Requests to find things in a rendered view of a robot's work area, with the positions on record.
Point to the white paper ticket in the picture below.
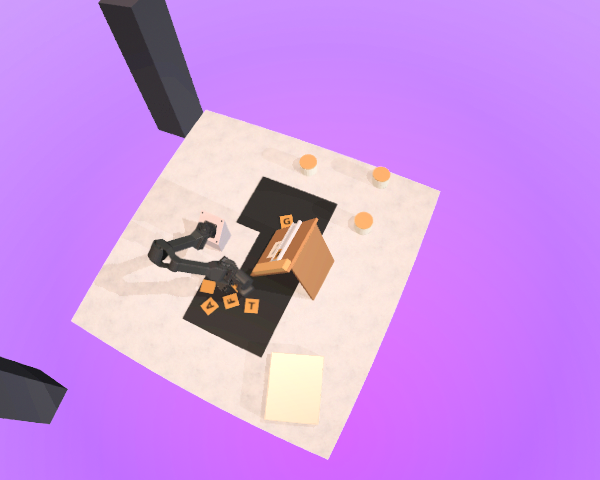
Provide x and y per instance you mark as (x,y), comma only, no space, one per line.
(274,249)

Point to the white cylindrical container with orange lid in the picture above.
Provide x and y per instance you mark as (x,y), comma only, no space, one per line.
(308,165)
(381,176)
(363,223)

